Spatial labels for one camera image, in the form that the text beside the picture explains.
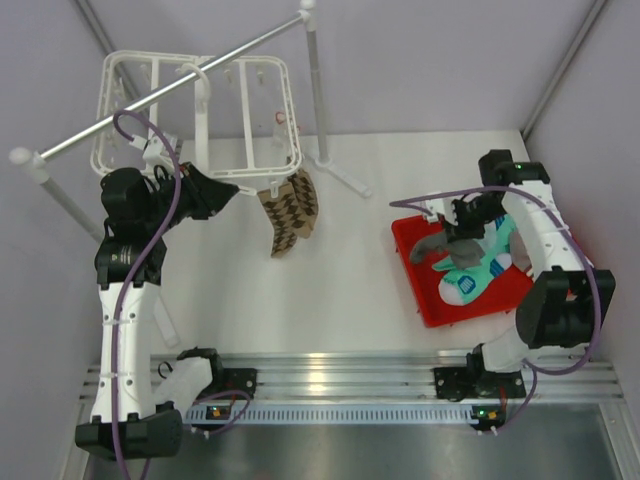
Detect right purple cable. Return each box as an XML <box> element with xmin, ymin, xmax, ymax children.
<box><xmin>389</xmin><ymin>185</ymin><xmax>601</xmax><ymax>436</ymax></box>

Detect red plastic tray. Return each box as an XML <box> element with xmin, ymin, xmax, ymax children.
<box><xmin>391</xmin><ymin>197</ymin><xmax>534</xmax><ymax>328</ymax></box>

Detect white clip drying hanger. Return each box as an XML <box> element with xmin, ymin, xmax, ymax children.
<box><xmin>98</xmin><ymin>50</ymin><xmax>304</xmax><ymax>184</ymax></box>

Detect metal drying rack stand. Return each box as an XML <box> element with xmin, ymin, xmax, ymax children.
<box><xmin>8</xmin><ymin>0</ymin><xmax>374</xmax><ymax>348</ymax></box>

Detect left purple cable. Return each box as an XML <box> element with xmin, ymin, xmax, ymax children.
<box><xmin>112</xmin><ymin>110</ymin><xmax>251</xmax><ymax>480</ymax></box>

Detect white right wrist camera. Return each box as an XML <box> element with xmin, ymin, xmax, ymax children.
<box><xmin>421</xmin><ymin>198</ymin><xmax>456</xmax><ymax>224</ymax></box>

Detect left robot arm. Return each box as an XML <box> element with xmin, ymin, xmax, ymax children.
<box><xmin>75</xmin><ymin>163</ymin><xmax>239</xmax><ymax>461</ymax></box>

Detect taupe sock red stripes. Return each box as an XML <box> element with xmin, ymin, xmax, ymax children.
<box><xmin>509</xmin><ymin>231</ymin><xmax>534</xmax><ymax>279</ymax></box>

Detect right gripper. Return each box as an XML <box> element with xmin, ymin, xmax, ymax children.
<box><xmin>441</xmin><ymin>193</ymin><xmax>507</xmax><ymax>241</ymax></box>

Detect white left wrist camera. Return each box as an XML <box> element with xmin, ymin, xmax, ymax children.
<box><xmin>129</xmin><ymin>134</ymin><xmax>174</xmax><ymax>173</ymax></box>

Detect brown argyle sock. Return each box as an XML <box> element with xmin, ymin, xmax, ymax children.
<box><xmin>258</xmin><ymin>182</ymin><xmax>305</xmax><ymax>258</ymax></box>
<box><xmin>289</xmin><ymin>168</ymin><xmax>319</xmax><ymax>233</ymax></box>

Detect grey sock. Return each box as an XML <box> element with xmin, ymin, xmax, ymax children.
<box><xmin>446</xmin><ymin>239</ymin><xmax>485</xmax><ymax>270</ymax></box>
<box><xmin>409</xmin><ymin>231</ymin><xmax>450</xmax><ymax>264</ymax></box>

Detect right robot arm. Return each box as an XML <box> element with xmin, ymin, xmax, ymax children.
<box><xmin>439</xmin><ymin>150</ymin><xmax>616</xmax><ymax>397</ymax></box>

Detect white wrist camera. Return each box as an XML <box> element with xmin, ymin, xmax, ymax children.
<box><xmin>421</xmin><ymin>198</ymin><xmax>456</xmax><ymax>224</ymax></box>
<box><xmin>129</xmin><ymin>134</ymin><xmax>174</xmax><ymax>173</ymax></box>

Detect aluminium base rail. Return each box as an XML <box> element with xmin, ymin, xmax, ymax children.
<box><xmin>78</xmin><ymin>349</ymin><xmax>624</xmax><ymax>426</ymax></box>

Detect teal white sock upper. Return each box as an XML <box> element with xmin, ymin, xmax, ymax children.
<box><xmin>480</xmin><ymin>215</ymin><xmax>517</xmax><ymax>278</ymax></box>

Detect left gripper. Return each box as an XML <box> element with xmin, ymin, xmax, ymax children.
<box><xmin>142</xmin><ymin>161</ymin><xmax>239</xmax><ymax>234</ymax></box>

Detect purple cable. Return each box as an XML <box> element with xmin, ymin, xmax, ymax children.
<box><xmin>112</xmin><ymin>110</ymin><xmax>251</xmax><ymax>480</ymax></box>
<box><xmin>389</xmin><ymin>185</ymin><xmax>601</xmax><ymax>436</ymax></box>

